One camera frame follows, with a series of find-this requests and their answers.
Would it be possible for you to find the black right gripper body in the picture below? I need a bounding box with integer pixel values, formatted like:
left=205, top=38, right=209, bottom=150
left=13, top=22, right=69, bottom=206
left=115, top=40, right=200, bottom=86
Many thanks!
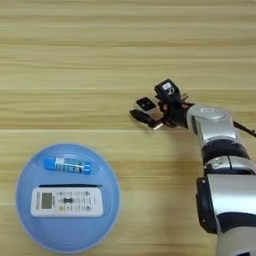
left=149, top=93, right=195, bottom=130

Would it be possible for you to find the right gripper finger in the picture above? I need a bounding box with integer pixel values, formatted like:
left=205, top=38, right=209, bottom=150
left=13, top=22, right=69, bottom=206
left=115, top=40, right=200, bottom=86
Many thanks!
left=129, top=108, right=158, bottom=128
left=153, top=94, right=165, bottom=111

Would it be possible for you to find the black square device white rim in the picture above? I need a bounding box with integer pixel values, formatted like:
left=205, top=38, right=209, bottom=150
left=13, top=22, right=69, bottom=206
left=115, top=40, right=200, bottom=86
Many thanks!
left=135, top=96, right=157, bottom=113

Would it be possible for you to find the blue glue stick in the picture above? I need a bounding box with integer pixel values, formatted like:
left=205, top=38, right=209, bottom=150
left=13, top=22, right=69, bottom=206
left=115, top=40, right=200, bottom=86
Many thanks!
left=43, top=156, right=93, bottom=176

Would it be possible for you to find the white remote control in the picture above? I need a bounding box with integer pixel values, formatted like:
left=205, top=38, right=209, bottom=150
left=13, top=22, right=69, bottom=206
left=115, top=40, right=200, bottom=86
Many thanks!
left=30, top=186, right=105, bottom=218

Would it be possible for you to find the black pen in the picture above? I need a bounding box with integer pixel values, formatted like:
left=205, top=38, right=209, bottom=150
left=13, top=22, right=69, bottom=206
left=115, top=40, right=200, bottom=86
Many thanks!
left=38, top=183, right=104, bottom=189

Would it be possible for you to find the light blue round plate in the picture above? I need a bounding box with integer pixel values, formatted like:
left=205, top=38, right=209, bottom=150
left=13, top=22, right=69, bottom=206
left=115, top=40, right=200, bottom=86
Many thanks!
left=15, top=143, right=122, bottom=254

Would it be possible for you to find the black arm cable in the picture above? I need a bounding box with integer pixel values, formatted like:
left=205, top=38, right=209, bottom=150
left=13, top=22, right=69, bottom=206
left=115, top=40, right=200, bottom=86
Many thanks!
left=232, top=120, right=256, bottom=138

